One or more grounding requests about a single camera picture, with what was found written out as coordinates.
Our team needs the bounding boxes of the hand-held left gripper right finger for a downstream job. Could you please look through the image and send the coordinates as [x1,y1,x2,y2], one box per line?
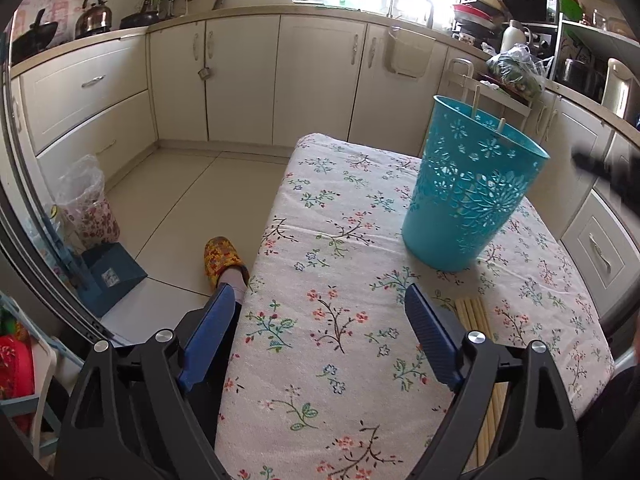
[404,284,583,480]

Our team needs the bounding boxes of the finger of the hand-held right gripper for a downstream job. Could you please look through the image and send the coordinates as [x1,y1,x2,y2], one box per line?
[571,141,640,208]

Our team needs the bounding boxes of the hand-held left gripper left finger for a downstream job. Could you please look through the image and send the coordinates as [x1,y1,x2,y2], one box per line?
[54,282,238,480]

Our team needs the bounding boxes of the pile of wooden chopsticks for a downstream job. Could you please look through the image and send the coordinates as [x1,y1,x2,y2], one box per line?
[454,297,508,467]

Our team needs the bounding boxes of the blue plastic basket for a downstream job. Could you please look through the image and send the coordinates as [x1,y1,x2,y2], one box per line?
[401,95,551,272]

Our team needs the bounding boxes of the person's leg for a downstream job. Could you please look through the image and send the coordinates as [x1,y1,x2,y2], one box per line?
[215,267,248,306]

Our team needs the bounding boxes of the yellow patterned slipper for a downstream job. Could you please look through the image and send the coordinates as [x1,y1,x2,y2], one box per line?
[203,236,250,291]

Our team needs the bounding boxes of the white cabinet with drawers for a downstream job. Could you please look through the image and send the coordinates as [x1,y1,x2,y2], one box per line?
[530,85,640,311]

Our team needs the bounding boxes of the beige water dispenser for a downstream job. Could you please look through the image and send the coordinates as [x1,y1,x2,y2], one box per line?
[605,57,635,111]

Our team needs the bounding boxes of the dark metal pot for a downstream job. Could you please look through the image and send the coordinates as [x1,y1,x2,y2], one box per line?
[562,57,593,86]

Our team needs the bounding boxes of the floral tablecloth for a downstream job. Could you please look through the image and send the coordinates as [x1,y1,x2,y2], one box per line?
[214,132,616,480]

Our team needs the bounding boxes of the bag of green vegetables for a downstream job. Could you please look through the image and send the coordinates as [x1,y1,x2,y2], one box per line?
[486,44,551,98]

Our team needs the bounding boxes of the white shelf rack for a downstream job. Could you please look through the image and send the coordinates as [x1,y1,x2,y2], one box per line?
[550,17,640,121]

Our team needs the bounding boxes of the white thermos jug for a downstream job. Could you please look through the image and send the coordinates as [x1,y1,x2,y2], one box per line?
[500,20,526,56]

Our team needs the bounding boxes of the clear bag with floral cloth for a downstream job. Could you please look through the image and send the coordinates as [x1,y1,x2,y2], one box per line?
[54,154,122,251]

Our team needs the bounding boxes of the white trolley cart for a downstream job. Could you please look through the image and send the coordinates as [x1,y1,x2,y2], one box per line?
[446,58,533,133]

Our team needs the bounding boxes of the red cloth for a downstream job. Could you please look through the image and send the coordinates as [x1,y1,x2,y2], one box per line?
[0,335,36,401]

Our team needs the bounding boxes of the stack of red bowls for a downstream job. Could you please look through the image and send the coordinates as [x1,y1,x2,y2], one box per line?
[452,2,503,33]

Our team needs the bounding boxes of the white hanging bin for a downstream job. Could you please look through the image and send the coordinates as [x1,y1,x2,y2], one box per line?
[384,26,435,79]

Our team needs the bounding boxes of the cream drawer cabinet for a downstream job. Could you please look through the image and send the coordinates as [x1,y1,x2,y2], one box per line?
[10,32,156,196]

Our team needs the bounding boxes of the cream door cabinet run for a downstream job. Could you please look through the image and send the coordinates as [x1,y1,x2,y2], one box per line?
[147,10,451,151]

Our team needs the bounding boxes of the black cooking pan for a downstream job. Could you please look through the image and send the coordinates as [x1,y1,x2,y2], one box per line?
[119,7,163,30]

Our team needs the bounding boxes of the steel kettle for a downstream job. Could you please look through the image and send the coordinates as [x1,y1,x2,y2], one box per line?
[75,0,113,38]

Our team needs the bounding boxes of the black wok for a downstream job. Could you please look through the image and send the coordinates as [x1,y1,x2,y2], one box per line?
[10,7,58,63]

